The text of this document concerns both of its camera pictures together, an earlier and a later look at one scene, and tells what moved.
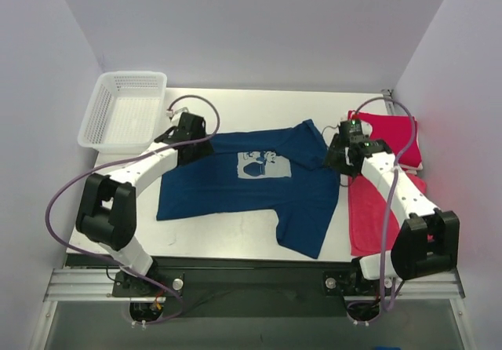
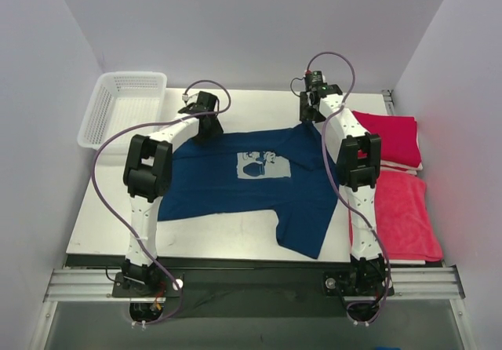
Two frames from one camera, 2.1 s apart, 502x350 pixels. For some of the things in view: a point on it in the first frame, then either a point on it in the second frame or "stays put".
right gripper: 335,155 to 307,111
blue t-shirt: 284,172 stays put
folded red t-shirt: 399,134 stays put
